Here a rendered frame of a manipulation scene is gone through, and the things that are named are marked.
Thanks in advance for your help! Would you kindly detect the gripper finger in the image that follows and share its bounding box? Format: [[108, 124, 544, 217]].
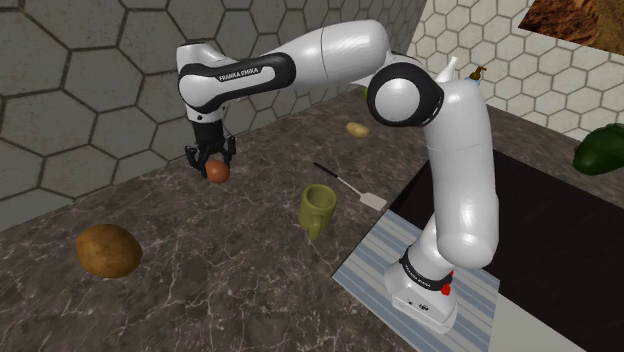
[[184, 144, 210, 179], [220, 134, 238, 170]]

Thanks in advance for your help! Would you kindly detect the brown egg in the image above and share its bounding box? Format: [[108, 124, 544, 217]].
[[204, 159, 231, 185]]

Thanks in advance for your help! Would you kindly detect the green mug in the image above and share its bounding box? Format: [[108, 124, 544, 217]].
[[297, 183, 339, 242]]

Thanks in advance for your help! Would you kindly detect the large brown potato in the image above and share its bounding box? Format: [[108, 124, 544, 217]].
[[75, 223, 144, 280]]

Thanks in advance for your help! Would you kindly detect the small yellow potato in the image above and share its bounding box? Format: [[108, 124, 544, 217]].
[[345, 121, 371, 140]]

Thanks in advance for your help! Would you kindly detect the white spray bottle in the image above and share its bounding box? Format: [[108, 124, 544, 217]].
[[434, 55, 461, 84]]

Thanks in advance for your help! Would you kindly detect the soap dispenser with brown pump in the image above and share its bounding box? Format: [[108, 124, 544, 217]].
[[463, 65, 488, 100]]

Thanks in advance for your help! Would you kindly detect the dark green rounded object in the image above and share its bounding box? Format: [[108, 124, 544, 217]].
[[572, 122, 624, 177]]

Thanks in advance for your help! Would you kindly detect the white spatula with black handle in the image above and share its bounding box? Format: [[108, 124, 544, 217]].
[[312, 161, 388, 213]]

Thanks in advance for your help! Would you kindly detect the brown wall picture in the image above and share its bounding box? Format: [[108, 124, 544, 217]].
[[517, 0, 624, 56]]

